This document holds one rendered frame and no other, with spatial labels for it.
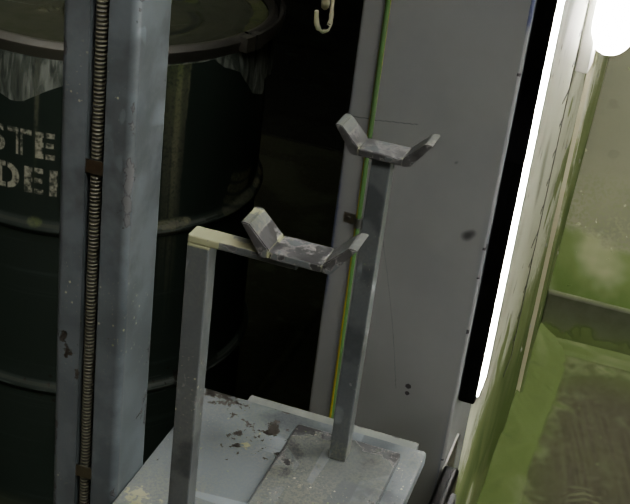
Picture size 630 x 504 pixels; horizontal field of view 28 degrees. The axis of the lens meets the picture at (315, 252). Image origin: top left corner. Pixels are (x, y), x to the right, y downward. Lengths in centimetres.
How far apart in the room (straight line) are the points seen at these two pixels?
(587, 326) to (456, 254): 148
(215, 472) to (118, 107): 36
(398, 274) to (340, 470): 39
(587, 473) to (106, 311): 166
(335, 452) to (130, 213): 32
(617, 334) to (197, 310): 210
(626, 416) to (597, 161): 59
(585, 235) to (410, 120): 154
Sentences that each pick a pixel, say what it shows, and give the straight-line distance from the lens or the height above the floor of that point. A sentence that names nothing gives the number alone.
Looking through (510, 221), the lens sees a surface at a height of 89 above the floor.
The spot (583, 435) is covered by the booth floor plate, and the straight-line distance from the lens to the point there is 263.
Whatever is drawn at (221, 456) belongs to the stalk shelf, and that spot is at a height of 79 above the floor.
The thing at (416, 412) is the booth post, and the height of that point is 62.
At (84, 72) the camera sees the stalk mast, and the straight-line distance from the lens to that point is 92.
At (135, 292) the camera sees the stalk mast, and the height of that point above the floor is 98.
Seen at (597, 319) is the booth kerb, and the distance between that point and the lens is 288.
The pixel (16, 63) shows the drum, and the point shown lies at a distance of 187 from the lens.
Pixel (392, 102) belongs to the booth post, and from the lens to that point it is 138.
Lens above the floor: 147
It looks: 27 degrees down
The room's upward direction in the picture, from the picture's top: 7 degrees clockwise
